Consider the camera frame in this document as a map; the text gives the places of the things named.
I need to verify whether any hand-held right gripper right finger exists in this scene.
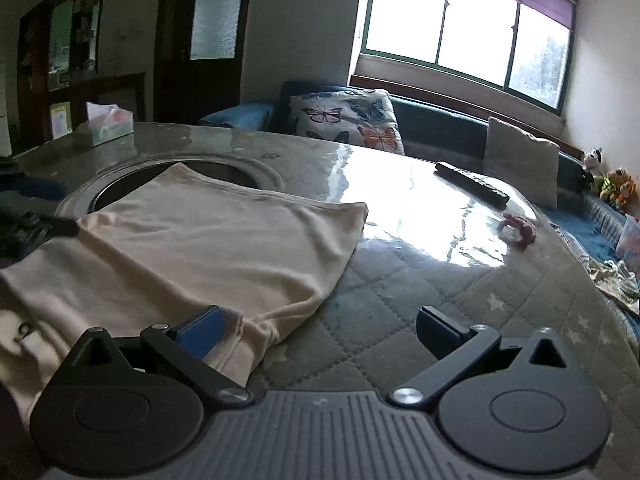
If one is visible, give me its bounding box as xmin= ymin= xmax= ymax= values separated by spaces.
xmin=389 ymin=306 xmax=577 ymax=407

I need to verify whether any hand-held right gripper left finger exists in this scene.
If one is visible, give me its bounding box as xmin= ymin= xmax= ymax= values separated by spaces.
xmin=64 ymin=305 xmax=253 ymax=407

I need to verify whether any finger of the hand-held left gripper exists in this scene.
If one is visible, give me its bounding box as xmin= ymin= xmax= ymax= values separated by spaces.
xmin=0 ymin=210 xmax=81 ymax=261

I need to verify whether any cream garment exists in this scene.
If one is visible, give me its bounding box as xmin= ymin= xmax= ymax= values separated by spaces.
xmin=0 ymin=162 xmax=369 ymax=421

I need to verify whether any tissue box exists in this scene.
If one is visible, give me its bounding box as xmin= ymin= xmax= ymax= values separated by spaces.
xmin=75 ymin=101 xmax=135 ymax=148

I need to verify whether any black remote control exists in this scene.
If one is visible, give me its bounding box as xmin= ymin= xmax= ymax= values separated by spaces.
xmin=434 ymin=160 xmax=510 ymax=209

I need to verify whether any dark wooden cabinet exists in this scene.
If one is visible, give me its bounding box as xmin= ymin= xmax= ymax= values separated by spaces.
xmin=12 ymin=0 xmax=147 ymax=148

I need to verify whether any patterned cloth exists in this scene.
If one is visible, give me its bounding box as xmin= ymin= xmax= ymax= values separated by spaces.
xmin=585 ymin=256 xmax=640 ymax=317

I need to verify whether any beige cushion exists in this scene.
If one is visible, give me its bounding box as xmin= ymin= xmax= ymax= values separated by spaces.
xmin=482 ymin=116 xmax=561 ymax=209

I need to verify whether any dark blue sofa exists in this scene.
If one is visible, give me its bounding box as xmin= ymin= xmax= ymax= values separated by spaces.
xmin=270 ymin=80 xmax=596 ymax=196

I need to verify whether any clear plastic container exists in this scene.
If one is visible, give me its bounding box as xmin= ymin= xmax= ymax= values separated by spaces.
xmin=616 ymin=214 xmax=640 ymax=273

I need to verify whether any blue pillow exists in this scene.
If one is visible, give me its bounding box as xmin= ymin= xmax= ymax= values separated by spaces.
xmin=199 ymin=102 xmax=276 ymax=131

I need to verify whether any butterfly print cushion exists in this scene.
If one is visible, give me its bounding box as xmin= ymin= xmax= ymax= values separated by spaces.
xmin=288 ymin=88 xmax=406 ymax=156

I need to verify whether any orange and green plush toy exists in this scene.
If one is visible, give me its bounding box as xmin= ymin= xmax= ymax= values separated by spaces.
xmin=597 ymin=167 xmax=638 ymax=211

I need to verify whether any black and white plush toy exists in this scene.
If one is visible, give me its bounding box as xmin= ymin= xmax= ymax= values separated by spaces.
xmin=581 ymin=147 xmax=604 ymax=177

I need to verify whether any dark wooden door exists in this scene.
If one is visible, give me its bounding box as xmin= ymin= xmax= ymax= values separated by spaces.
xmin=152 ymin=0 xmax=256 ymax=123

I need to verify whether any window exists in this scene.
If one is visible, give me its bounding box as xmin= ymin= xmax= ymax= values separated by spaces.
xmin=352 ymin=0 xmax=578 ymax=116

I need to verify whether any pink hair tie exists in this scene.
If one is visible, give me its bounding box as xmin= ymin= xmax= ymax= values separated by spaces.
xmin=497 ymin=212 xmax=537 ymax=248

